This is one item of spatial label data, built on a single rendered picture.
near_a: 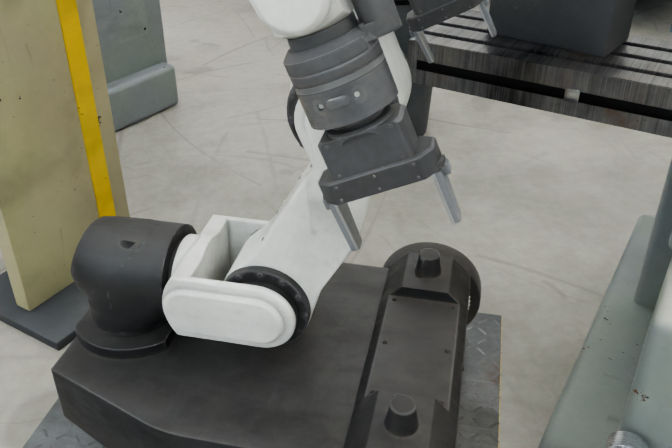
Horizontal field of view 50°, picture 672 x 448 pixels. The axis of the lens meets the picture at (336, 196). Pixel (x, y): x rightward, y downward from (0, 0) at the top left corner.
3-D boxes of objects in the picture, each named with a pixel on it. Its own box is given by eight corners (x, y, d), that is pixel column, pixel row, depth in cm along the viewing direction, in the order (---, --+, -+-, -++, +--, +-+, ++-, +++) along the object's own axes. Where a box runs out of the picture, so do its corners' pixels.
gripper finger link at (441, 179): (452, 227, 70) (430, 172, 67) (452, 212, 72) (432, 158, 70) (468, 223, 69) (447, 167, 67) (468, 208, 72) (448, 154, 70)
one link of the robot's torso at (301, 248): (199, 337, 109) (295, 63, 83) (241, 260, 126) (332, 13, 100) (293, 377, 109) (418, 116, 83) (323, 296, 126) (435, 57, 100)
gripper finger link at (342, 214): (363, 237, 75) (340, 186, 73) (358, 253, 73) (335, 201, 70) (349, 241, 76) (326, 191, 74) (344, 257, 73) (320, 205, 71)
